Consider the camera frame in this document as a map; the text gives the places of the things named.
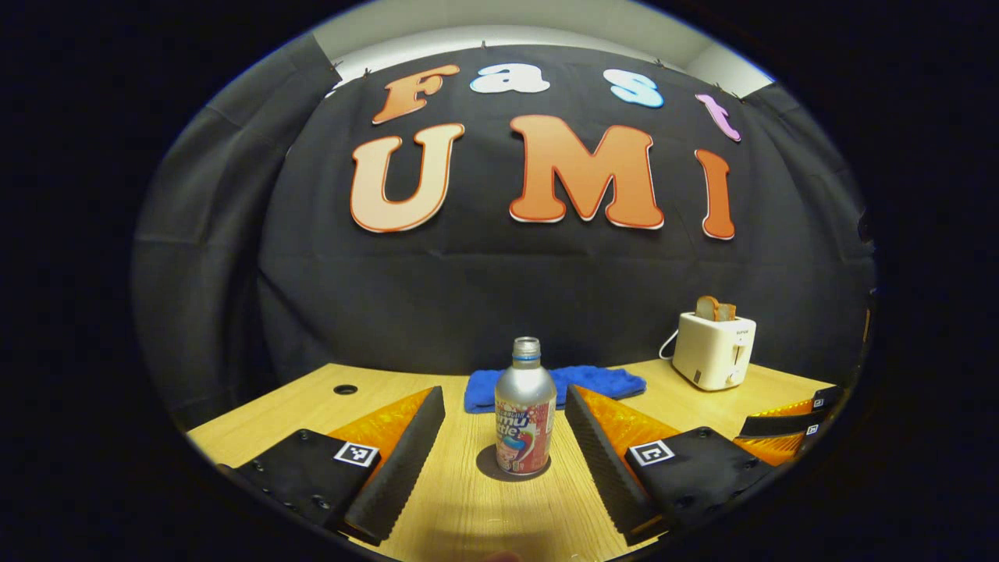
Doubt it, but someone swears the black backdrop cloth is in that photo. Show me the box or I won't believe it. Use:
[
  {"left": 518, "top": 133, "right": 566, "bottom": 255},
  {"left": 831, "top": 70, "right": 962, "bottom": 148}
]
[{"left": 131, "top": 35, "right": 879, "bottom": 430}]

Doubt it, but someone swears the white toaster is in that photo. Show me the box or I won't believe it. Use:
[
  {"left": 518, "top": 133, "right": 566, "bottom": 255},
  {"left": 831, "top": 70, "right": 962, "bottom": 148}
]
[{"left": 672, "top": 311, "right": 757, "bottom": 392}]

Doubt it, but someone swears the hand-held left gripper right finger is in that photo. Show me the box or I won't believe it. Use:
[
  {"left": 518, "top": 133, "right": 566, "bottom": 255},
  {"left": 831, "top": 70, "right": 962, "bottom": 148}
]
[{"left": 565, "top": 384, "right": 773, "bottom": 547}]

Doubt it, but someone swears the blue folded cloth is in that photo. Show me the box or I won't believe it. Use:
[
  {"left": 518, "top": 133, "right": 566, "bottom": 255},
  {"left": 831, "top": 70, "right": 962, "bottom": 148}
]
[{"left": 464, "top": 365, "right": 648, "bottom": 414}]

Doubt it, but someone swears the dark round coaster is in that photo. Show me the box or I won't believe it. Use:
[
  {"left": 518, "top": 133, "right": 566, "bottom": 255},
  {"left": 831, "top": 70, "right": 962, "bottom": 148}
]
[{"left": 476, "top": 443, "right": 553, "bottom": 482}]

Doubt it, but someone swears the silver water bottle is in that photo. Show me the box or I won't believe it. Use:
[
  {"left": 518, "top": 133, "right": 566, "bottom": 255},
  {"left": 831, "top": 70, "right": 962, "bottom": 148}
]
[{"left": 495, "top": 336, "right": 558, "bottom": 477}]

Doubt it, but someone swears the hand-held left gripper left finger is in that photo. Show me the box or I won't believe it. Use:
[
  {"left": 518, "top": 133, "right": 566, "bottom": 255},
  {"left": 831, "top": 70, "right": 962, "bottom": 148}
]
[{"left": 217, "top": 386, "right": 446, "bottom": 547}]

